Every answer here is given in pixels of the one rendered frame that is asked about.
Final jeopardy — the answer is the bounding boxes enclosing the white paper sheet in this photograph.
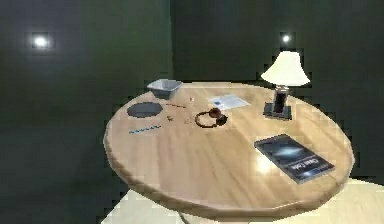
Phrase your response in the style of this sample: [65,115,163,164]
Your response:
[207,93,251,111]

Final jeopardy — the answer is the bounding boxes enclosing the dark grey round plate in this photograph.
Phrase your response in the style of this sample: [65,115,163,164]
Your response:
[126,101,164,119]

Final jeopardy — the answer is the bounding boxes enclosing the grey square bowl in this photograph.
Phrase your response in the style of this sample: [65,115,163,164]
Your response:
[146,78,184,101]

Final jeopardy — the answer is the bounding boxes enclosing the dark red headphones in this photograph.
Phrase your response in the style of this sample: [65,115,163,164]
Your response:
[194,107,229,129]

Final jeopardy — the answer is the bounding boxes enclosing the white shade table lamp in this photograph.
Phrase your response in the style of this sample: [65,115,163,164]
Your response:
[260,50,312,121]

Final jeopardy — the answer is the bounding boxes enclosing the dark blue book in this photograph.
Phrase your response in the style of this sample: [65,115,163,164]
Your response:
[253,133,336,185]

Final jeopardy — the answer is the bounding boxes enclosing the round wooden dining table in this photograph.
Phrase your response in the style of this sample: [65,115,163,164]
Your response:
[102,81,355,224]

